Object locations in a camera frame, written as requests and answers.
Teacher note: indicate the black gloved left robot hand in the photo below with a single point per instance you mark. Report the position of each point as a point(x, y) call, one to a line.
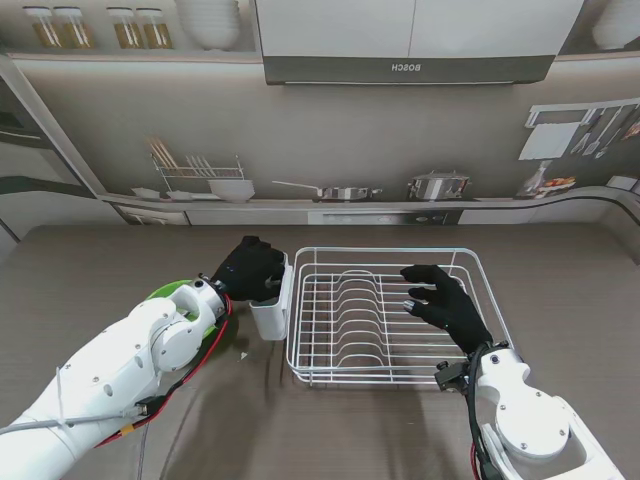
point(245, 270)

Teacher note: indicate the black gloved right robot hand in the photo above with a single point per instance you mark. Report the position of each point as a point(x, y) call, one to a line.
point(455, 310)

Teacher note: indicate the white plastic utensil caddy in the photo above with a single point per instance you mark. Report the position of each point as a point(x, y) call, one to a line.
point(270, 320)

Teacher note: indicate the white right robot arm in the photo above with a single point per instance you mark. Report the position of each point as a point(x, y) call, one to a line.
point(530, 415)

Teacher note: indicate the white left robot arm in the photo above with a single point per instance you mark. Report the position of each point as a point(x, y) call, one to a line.
point(100, 370)

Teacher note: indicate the green plastic bowl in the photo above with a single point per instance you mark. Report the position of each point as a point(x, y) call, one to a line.
point(167, 290)

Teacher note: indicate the printed kitchen backdrop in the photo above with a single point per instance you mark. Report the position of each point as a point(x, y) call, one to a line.
point(350, 140)

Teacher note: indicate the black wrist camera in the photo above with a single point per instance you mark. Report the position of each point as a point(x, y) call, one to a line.
point(447, 377)

